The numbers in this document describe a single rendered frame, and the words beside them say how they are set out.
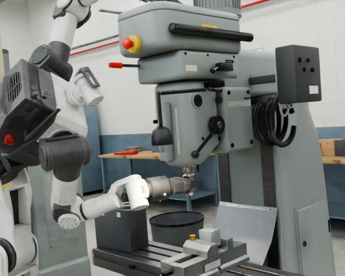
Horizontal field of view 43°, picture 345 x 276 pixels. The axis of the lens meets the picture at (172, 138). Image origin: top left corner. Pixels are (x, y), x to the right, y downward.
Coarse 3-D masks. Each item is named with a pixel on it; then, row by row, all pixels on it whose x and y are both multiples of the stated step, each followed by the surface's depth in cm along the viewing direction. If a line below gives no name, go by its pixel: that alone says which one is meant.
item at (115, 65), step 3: (111, 63) 155; (114, 63) 156; (117, 63) 156; (120, 63) 157; (108, 66) 155; (111, 66) 155; (114, 66) 156; (117, 66) 156; (120, 66) 157; (123, 66) 159; (126, 66) 160; (129, 66) 161; (132, 66) 162; (135, 66) 163; (138, 66) 164
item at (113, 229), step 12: (108, 216) 196; (120, 216) 192; (132, 216) 190; (144, 216) 197; (96, 228) 201; (108, 228) 197; (120, 228) 192; (132, 228) 190; (144, 228) 197; (96, 240) 202; (108, 240) 197; (120, 240) 193; (132, 240) 190; (144, 240) 197
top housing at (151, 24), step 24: (120, 24) 156; (144, 24) 147; (168, 24) 145; (192, 24) 152; (216, 24) 162; (120, 48) 157; (144, 48) 149; (168, 48) 147; (192, 48) 154; (216, 48) 162; (240, 48) 173
